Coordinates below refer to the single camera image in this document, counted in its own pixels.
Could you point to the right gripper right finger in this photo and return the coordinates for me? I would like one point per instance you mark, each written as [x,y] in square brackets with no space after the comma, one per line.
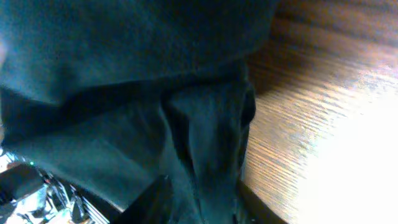
[250,209]

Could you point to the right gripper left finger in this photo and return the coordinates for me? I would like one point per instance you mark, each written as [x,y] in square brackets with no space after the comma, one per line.
[153,206]

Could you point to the black t-shirt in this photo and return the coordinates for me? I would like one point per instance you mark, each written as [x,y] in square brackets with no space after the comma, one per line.
[110,95]

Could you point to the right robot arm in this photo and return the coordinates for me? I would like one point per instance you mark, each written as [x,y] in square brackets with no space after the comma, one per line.
[31,195]

